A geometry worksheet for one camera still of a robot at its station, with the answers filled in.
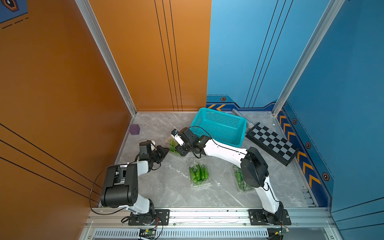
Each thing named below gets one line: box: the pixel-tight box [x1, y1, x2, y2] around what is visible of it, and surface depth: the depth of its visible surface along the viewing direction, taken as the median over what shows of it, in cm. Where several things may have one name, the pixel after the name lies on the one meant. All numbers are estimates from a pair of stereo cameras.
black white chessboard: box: [245, 122, 300, 167], surface depth 99 cm
